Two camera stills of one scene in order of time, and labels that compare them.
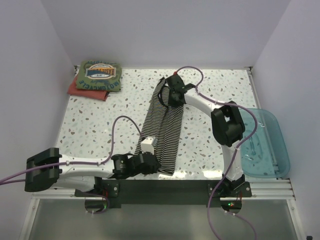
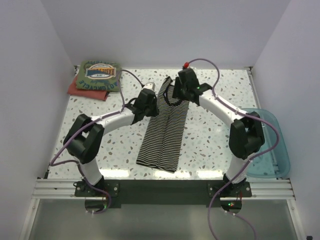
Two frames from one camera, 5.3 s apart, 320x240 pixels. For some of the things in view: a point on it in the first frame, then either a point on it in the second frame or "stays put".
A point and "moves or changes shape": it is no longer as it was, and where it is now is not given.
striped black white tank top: x=164 y=121 moves or changes shape
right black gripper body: x=172 y=100 to x=180 y=90
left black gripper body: x=151 y=170 to x=152 y=110
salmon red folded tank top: x=74 y=90 stays put
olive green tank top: x=99 y=75 stays put
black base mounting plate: x=165 y=192 stays put
